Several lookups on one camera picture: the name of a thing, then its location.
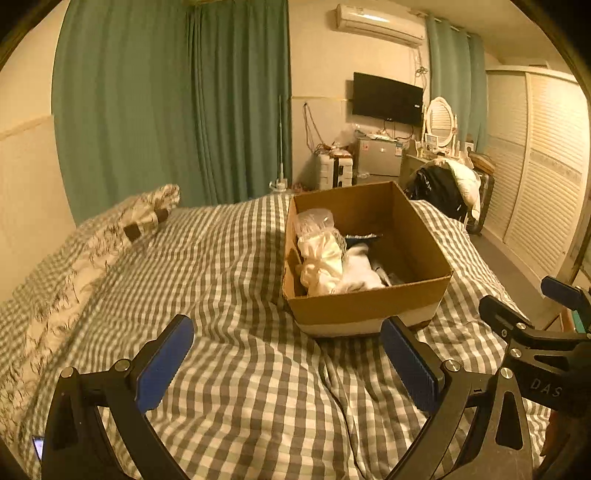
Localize white oval mirror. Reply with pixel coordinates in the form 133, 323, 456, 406
422, 96, 458, 148

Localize dark wall cable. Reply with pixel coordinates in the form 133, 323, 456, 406
302, 102, 324, 151

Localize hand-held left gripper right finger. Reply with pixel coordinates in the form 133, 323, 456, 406
379, 314, 534, 480

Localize white louvered wardrobe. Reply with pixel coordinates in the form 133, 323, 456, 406
475, 67, 591, 287

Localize silver mini fridge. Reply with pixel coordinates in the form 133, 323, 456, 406
355, 137, 402, 177

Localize floral patterned pillow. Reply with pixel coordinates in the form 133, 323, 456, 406
0, 184, 182, 416

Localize white mop pole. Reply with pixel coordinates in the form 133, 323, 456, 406
274, 95, 289, 192

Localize white drawer unit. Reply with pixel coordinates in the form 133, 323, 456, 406
316, 152, 354, 189

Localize wide green curtain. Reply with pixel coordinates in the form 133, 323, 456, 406
187, 0, 293, 204
53, 0, 197, 224

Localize black wall television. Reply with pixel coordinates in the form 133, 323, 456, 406
352, 72, 424, 125

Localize narrow green curtain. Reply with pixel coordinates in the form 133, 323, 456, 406
425, 14, 488, 153

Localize clear plastic bottle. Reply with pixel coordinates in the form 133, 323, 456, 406
295, 208, 337, 238

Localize cream white cloth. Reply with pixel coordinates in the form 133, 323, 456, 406
297, 229, 346, 297

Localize grey checked blanket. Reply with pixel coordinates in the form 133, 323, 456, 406
0, 196, 550, 480

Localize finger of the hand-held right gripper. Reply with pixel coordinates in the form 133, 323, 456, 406
479, 295, 539, 344
541, 276, 591, 333

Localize white air conditioner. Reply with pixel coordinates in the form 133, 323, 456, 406
335, 4, 426, 47

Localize grey suitcase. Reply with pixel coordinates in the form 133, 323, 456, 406
466, 168, 496, 234

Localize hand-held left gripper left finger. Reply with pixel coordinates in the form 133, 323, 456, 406
41, 314, 195, 480

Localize white sock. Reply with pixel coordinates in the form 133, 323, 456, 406
341, 244, 391, 292

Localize brown cardboard box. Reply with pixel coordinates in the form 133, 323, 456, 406
281, 181, 453, 337

